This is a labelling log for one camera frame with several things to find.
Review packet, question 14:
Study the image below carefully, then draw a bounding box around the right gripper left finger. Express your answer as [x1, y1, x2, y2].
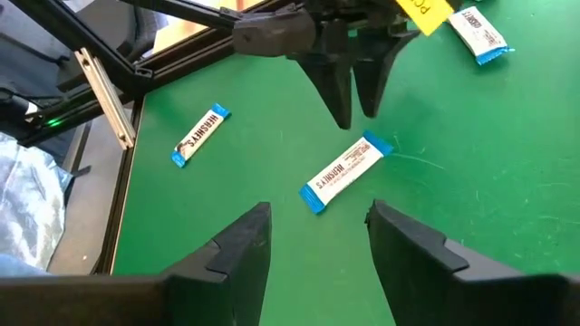
[0, 202, 273, 326]

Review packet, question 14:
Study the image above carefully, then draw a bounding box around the black angular device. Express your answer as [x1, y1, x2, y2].
[0, 88, 92, 149]

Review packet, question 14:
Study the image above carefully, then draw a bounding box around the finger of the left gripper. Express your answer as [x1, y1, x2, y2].
[353, 29, 421, 119]
[296, 22, 354, 131]

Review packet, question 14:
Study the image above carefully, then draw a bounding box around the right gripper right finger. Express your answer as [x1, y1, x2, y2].
[365, 199, 580, 326]

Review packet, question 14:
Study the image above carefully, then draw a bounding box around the white blue Hershey's bar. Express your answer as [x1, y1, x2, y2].
[170, 102, 232, 169]
[298, 129, 394, 216]
[447, 5, 516, 66]

